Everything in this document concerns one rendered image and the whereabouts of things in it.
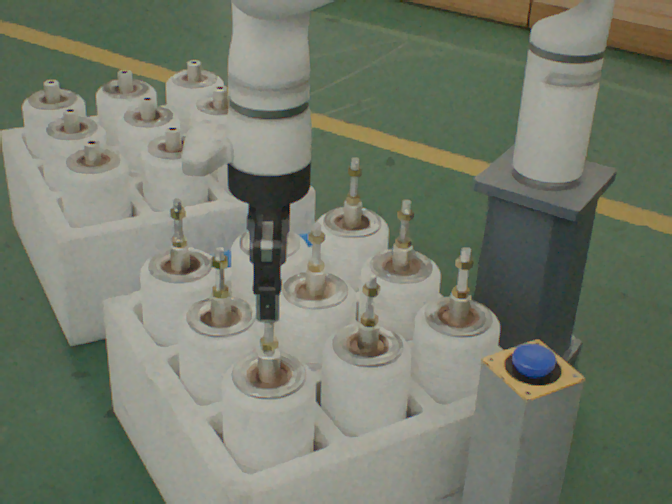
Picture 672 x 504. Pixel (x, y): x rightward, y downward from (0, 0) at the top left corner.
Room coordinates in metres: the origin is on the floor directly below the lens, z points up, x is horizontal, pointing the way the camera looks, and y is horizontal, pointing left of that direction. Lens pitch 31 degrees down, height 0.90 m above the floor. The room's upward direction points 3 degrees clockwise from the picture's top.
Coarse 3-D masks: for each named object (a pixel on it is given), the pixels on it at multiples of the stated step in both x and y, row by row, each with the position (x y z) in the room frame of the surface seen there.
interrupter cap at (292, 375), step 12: (240, 360) 0.84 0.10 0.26; (252, 360) 0.84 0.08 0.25; (288, 360) 0.85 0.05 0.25; (240, 372) 0.82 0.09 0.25; (252, 372) 0.83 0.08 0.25; (288, 372) 0.83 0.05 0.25; (300, 372) 0.83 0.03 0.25; (240, 384) 0.80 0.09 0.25; (252, 384) 0.80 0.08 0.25; (264, 384) 0.81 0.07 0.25; (276, 384) 0.81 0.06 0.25; (288, 384) 0.81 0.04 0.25; (300, 384) 0.81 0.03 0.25; (252, 396) 0.79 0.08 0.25; (264, 396) 0.79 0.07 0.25; (276, 396) 0.79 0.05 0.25
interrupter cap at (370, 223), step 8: (328, 216) 1.15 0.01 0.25; (336, 216) 1.16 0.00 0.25; (368, 216) 1.16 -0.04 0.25; (376, 216) 1.16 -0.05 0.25; (328, 224) 1.13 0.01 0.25; (336, 224) 1.14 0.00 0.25; (360, 224) 1.14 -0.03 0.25; (368, 224) 1.14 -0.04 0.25; (376, 224) 1.14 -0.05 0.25; (336, 232) 1.11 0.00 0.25; (344, 232) 1.12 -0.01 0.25; (352, 232) 1.12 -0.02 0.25; (360, 232) 1.12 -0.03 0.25; (368, 232) 1.12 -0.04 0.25
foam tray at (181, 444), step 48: (144, 336) 0.98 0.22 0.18; (144, 384) 0.93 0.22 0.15; (144, 432) 0.94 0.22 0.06; (192, 432) 0.81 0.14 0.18; (336, 432) 0.82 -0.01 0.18; (384, 432) 0.83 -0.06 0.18; (432, 432) 0.84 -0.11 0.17; (192, 480) 0.80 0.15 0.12; (240, 480) 0.75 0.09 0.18; (288, 480) 0.75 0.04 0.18; (336, 480) 0.78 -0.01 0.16; (384, 480) 0.81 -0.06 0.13; (432, 480) 0.84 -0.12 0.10
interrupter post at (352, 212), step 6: (348, 204) 1.14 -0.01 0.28; (354, 204) 1.14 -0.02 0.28; (360, 204) 1.14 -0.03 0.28; (348, 210) 1.14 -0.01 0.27; (354, 210) 1.13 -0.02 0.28; (360, 210) 1.14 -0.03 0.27; (348, 216) 1.14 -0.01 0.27; (354, 216) 1.13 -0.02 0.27; (360, 216) 1.14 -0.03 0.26; (348, 222) 1.14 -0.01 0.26; (354, 222) 1.13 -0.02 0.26
